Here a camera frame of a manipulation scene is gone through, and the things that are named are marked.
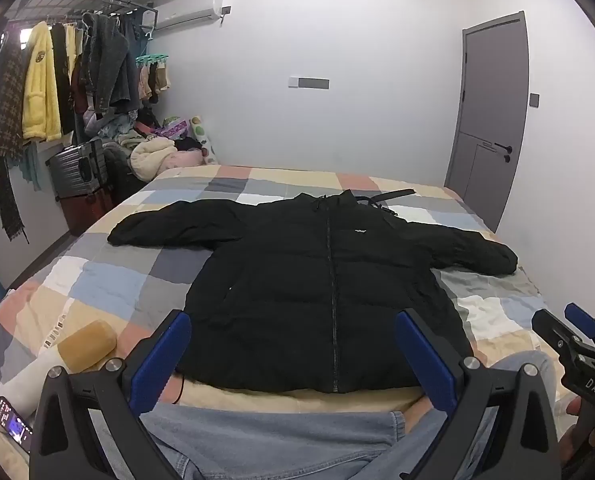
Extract pink pillow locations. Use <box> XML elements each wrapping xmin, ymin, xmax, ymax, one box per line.
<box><xmin>170</xmin><ymin>152</ymin><xmax>206</xmax><ymax>172</ymax></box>

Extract dark red suitcase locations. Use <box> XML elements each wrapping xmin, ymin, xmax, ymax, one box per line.
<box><xmin>60</xmin><ymin>191</ymin><xmax>115</xmax><ymax>237</ymax></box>

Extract smartphone with lit screen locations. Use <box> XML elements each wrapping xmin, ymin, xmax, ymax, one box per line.
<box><xmin>0</xmin><ymin>396</ymin><xmax>34</xmax><ymax>457</ymax></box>

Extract black puffer jacket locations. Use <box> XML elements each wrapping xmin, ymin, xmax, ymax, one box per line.
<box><xmin>107</xmin><ymin>189</ymin><xmax>519</xmax><ymax>394</ymax></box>

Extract green sock hanger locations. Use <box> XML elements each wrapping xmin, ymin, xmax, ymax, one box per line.
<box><xmin>136</xmin><ymin>53</ymin><xmax>173</xmax><ymax>104</ymax></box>

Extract pile of mixed clothes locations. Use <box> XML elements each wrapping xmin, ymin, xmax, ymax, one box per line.
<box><xmin>83</xmin><ymin>109</ymin><xmax>150</xmax><ymax>152</ymax></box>

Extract grey suitcase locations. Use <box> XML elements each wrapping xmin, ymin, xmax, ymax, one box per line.
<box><xmin>46</xmin><ymin>140</ymin><xmax>115</xmax><ymax>201</ymax></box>

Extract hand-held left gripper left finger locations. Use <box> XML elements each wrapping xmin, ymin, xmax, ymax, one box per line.
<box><xmin>30</xmin><ymin>309</ymin><xmax>194</xmax><ymax>480</ymax></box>

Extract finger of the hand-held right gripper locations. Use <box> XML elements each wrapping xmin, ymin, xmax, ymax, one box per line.
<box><xmin>564</xmin><ymin>302</ymin><xmax>595</xmax><ymax>356</ymax></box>
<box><xmin>531</xmin><ymin>308</ymin><xmax>586</xmax><ymax>366</ymax></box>

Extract white air conditioner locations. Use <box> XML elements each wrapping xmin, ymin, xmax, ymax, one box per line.
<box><xmin>154</xmin><ymin>0</ymin><xmax>225</xmax><ymax>31</ymax></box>

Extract black belt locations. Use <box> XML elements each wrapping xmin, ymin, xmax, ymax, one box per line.
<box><xmin>355</xmin><ymin>188</ymin><xmax>417</xmax><ymax>216</ymax></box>

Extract person's right hand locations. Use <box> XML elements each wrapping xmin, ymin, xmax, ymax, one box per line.
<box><xmin>556</xmin><ymin>397</ymin><xmax>585</xmax><ymax>462</ymax></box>

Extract yellow fleece jacket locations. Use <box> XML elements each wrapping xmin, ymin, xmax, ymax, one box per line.
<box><xmin>22</xmin><ymin>21</ymin><xmax>62</xmax><ymax>143</ymax></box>

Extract polka dot pillow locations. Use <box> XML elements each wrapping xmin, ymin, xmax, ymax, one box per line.
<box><xmin>190</xmin><ymin>116</ymin><xmax>219</xmax><ymax>165</ymax></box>

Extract checkered bed quilt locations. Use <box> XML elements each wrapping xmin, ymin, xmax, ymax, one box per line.
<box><xmin>0</xmin><ymin>162</ymin><xmax>568</xmax><ymax>480</ymax></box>

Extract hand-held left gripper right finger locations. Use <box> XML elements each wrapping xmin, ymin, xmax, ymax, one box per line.
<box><xmin>395</xmin><ymin>309</ymin><xmax>563</xmax><ymax>480</ymax></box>

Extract person's blue jeans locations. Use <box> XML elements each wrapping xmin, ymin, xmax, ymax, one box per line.
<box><xmin>87</xmin><ymin>352</ymin><xmax>564</xmax><ymax>480</ymax></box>

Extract brown plaid scarf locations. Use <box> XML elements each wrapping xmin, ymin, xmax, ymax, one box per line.
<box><xmin>0</xmin><ymin>30</ymin><xmax>30</xmax><ymax>244</ymax></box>

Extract grey door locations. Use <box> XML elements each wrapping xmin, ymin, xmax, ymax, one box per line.
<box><xmin>445</xmin><ymin>11</ymin><xmax>529</xmax><ymax>233</ymax></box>

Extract cream fluffy garment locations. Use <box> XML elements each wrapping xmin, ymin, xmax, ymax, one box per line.
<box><xmin>130</xmin><ymin>137</ymin><xmax>179</xmax><ymax>183</ymax></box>

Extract purple printed bag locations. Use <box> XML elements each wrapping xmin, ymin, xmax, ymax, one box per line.
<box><xmin>152</xmin><ymin>117</ymin><xmax>188</xmax><ymax>141</ymax></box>

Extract black hanging garment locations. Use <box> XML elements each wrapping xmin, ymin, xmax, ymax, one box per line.
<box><xmin>50</xmin><ymin>22</ymin><xmax>78</xmax><ymax>134</ymax></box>

